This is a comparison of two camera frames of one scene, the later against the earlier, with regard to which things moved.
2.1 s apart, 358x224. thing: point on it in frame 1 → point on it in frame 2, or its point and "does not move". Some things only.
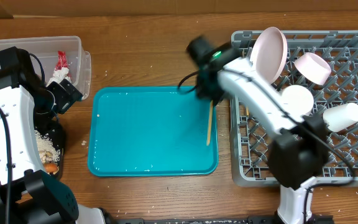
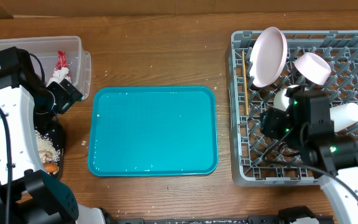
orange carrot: (51, 167) does not move
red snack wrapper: (62, 61) does not move
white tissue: (59, 75) does not move
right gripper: (207, 90) → (269, 126)
